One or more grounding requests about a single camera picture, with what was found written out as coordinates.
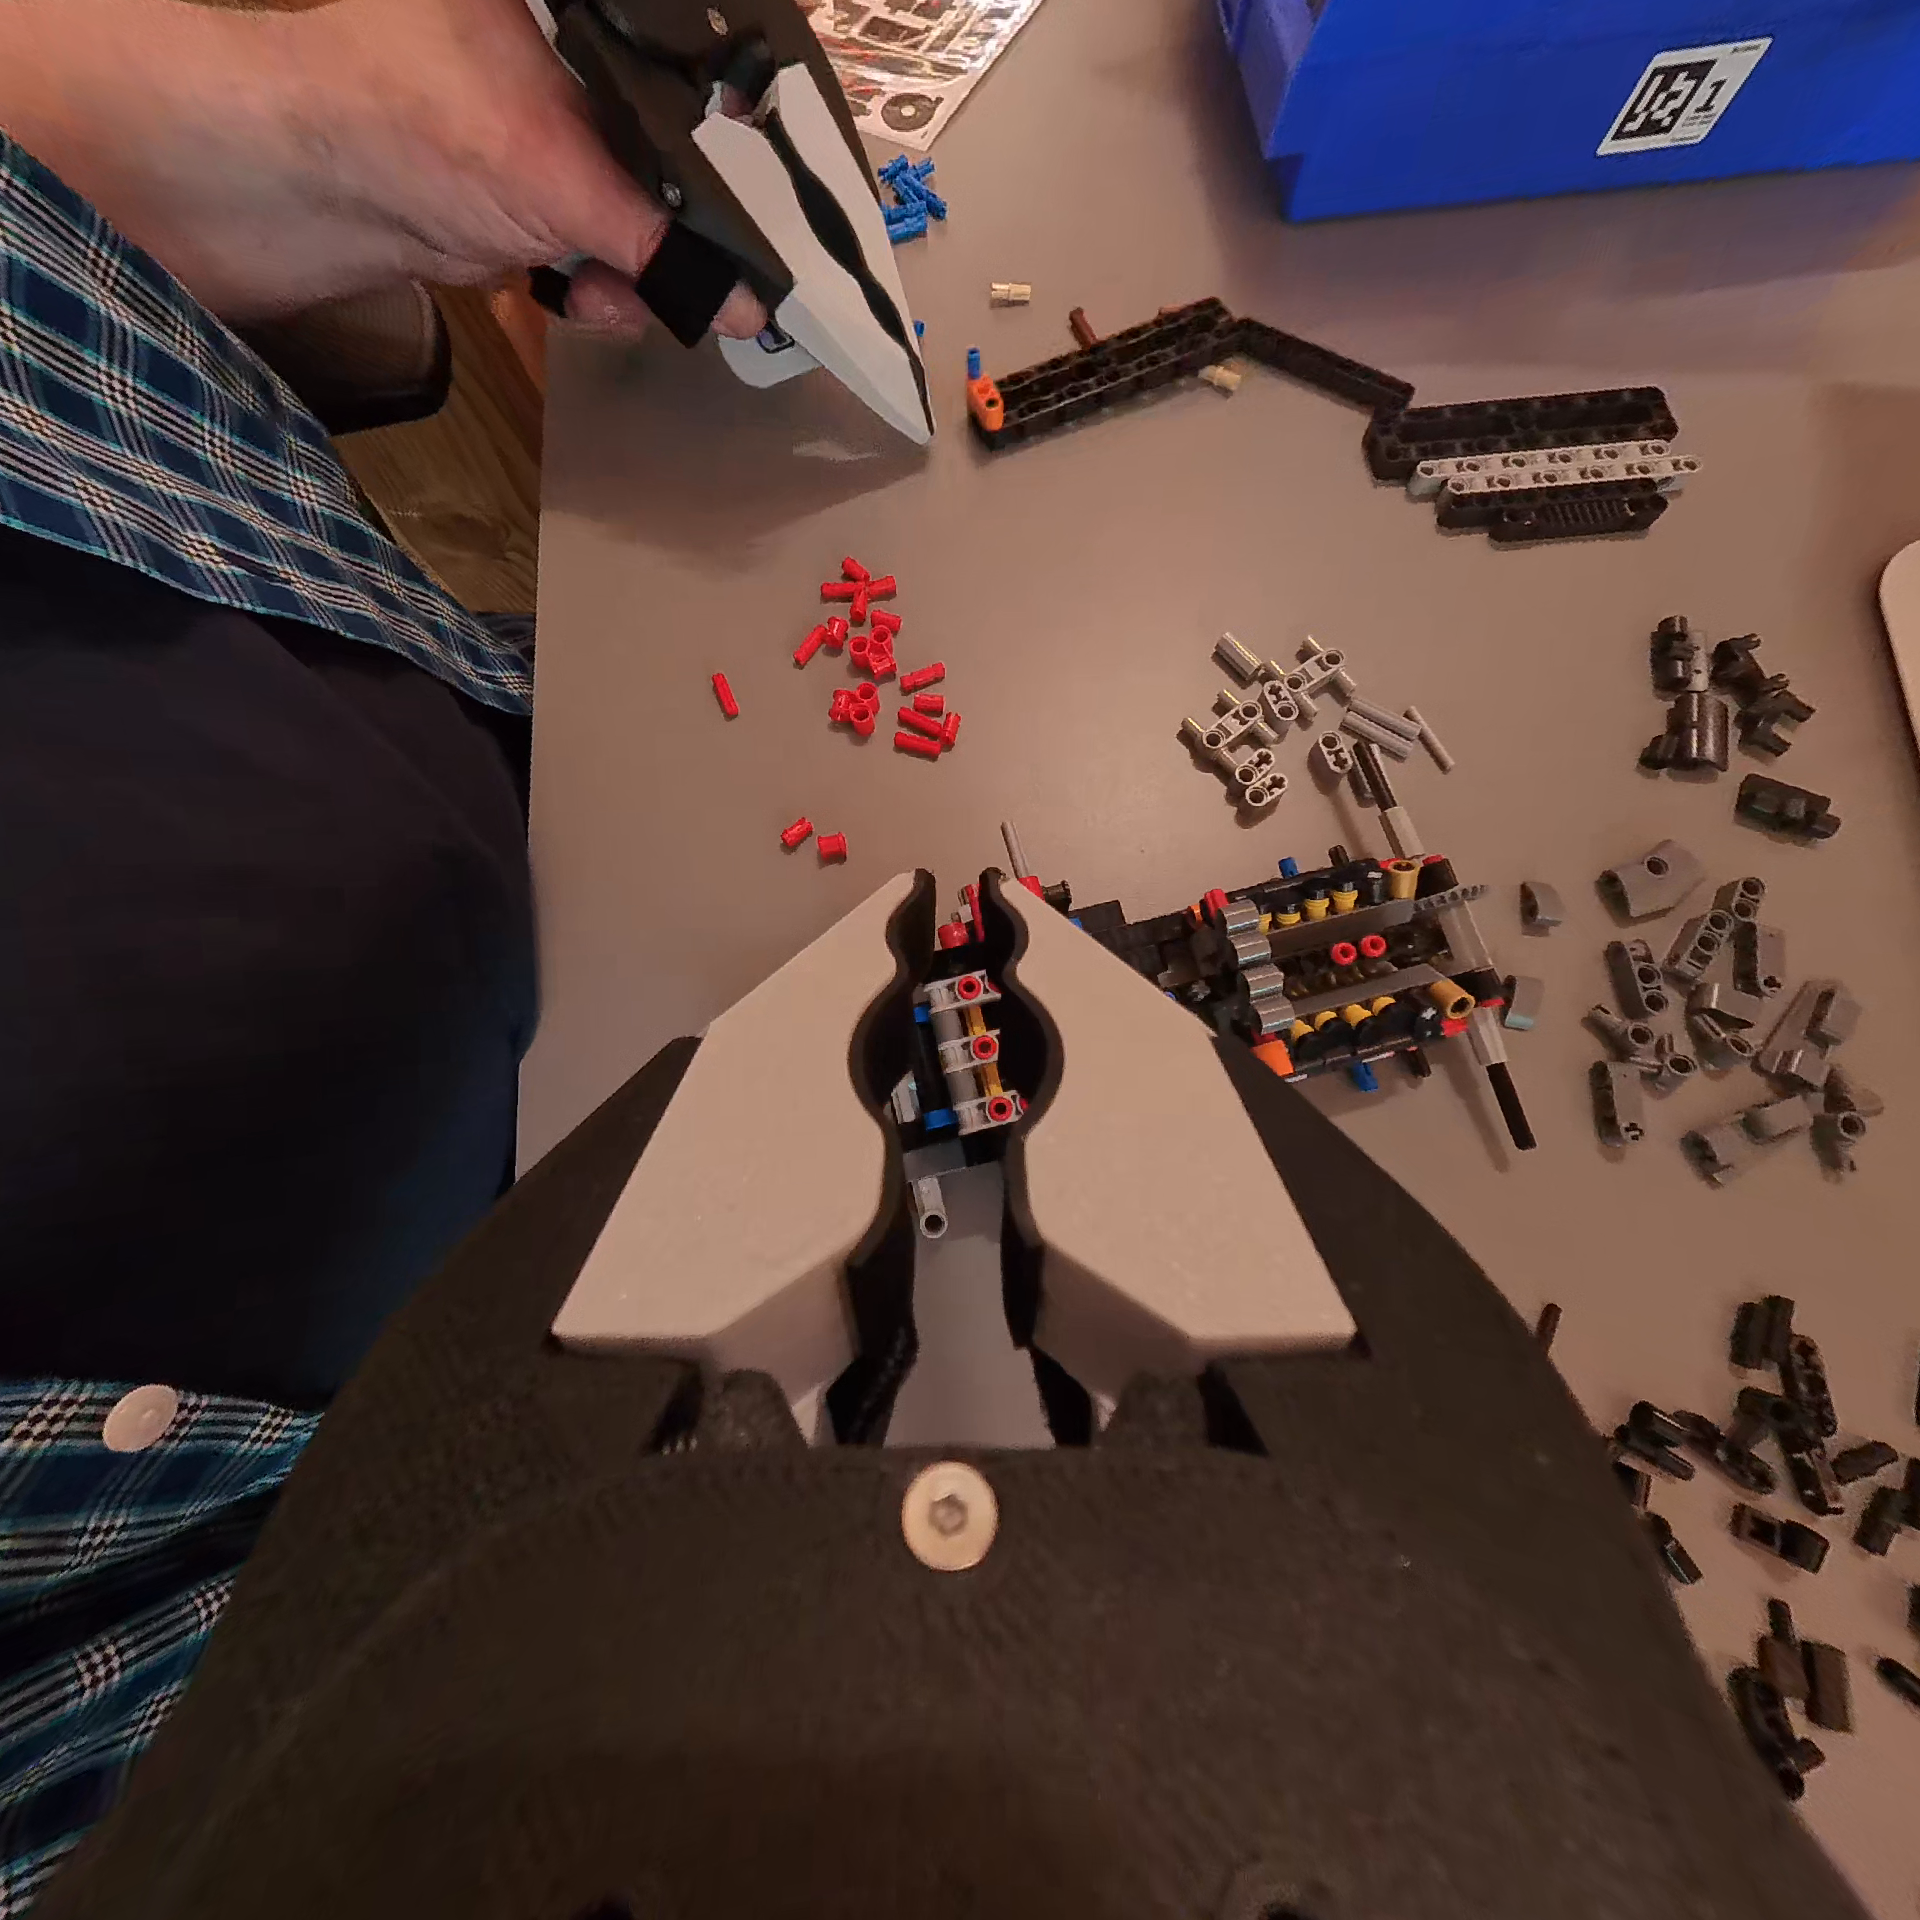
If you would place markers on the black ribbed lego beam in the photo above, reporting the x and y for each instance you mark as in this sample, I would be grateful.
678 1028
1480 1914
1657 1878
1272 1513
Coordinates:
1559 518

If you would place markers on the pile of large black connectors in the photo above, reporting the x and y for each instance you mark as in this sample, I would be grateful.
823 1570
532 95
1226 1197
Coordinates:
1695 736

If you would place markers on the person's dark trousers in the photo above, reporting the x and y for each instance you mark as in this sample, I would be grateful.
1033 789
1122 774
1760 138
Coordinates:
271 974

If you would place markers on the pile of red lego pins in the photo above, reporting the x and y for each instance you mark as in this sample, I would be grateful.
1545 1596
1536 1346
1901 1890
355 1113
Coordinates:
872 650

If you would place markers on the lego car chassis assembly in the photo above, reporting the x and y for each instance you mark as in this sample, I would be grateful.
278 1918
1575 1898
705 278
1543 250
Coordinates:
1351 959

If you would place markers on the white book stand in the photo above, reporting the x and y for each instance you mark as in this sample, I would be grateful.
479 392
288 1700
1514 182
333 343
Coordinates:
1905 631

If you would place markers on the person's left forearm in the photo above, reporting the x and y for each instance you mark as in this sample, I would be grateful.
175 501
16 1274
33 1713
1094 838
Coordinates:
121 106

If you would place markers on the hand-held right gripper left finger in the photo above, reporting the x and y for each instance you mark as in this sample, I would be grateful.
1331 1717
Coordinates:
722 1186

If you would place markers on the long black lego frame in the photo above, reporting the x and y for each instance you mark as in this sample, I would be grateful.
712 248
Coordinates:
1110 369

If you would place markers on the pile of small black connectors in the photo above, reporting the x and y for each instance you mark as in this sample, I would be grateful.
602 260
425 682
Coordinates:
1777 1418

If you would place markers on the pile of blue lego pins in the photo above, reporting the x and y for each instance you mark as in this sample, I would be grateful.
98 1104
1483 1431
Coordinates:
905 189

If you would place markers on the person's plaid shirt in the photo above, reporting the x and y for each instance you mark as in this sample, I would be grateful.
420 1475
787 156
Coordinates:
180 450

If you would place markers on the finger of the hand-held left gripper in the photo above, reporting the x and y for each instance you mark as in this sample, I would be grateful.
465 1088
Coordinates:
809 286
847 180

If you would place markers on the lego sticker sheet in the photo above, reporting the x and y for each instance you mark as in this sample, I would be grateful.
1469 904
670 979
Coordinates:
901 60

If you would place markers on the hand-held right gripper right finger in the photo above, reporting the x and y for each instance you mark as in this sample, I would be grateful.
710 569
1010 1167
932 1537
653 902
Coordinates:
1185 1201

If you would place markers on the person's left hand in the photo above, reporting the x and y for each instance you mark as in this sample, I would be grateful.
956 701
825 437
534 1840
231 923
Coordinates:
451 150

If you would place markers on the pile of light grey connectors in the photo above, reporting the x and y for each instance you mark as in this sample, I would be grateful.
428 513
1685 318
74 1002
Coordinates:
1275 707

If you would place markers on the tagged blue plastic bin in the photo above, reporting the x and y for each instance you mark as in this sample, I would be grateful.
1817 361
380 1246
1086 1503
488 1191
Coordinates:
1425 90

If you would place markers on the orange lego connector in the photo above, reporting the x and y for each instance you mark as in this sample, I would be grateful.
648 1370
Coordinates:
987 406

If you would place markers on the pile of grey lego connectors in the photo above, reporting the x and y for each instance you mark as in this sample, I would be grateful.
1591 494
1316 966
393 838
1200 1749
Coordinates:
1650 878

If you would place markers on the light grey lego beam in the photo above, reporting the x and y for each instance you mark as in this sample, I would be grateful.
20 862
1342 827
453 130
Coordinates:
1591 481
1559 458

